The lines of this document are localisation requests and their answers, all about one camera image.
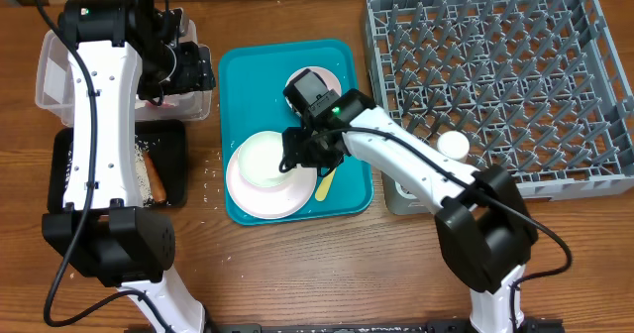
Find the pink bowl with rice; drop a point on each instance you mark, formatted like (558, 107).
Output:
(329, 77)

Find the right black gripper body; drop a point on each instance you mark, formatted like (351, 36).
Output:
(305, 151)

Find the yellow plastic spoon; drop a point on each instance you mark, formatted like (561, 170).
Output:
(324, 187)

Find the clear plastic bin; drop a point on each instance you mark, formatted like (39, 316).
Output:
(55, 91)

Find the fried sausage stick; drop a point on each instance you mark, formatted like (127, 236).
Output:
(157, 189)

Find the black plastic tray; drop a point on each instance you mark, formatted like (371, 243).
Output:
(164, 140)

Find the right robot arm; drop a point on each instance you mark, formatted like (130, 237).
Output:
(481, 219)

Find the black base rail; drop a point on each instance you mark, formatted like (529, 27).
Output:
(530, 325)

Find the grey dishwasher rack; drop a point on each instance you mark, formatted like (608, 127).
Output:
(536, 86)

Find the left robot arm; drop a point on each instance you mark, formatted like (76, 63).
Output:
(120, 52)

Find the white paper cup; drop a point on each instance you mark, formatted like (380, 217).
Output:
(454, 145)

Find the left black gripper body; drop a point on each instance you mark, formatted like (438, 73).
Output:
(190, 72)

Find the white round plate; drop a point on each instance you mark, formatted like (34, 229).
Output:
(274, 202)

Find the white bowl with food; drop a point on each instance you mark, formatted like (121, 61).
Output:
(259, 159)

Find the pile of white rice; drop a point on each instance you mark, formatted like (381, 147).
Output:
(142, 176)

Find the teal serving tray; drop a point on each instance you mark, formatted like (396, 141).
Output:
(251, 83)

